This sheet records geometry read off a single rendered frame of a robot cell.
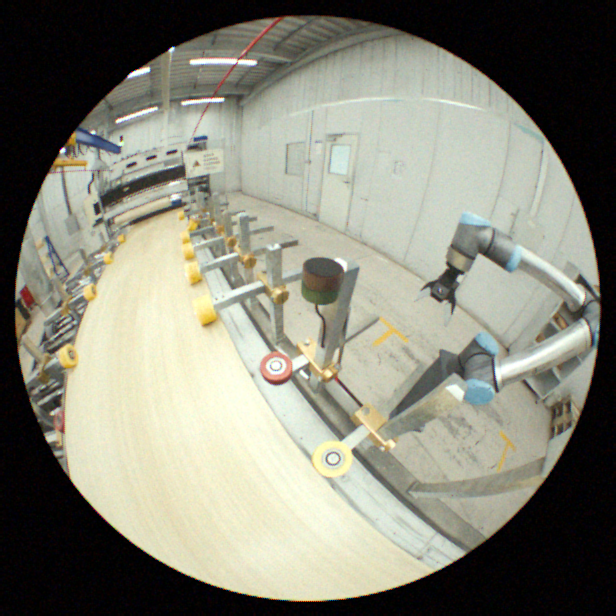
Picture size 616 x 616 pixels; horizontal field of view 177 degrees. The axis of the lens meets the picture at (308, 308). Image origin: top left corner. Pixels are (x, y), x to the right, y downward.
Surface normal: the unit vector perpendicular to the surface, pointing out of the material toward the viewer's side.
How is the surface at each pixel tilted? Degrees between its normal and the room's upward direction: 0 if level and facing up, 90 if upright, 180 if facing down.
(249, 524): 0
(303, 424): 0
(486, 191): 90
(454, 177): 90
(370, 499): 0
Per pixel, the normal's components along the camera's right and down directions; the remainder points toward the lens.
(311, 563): 0.07, -0.73
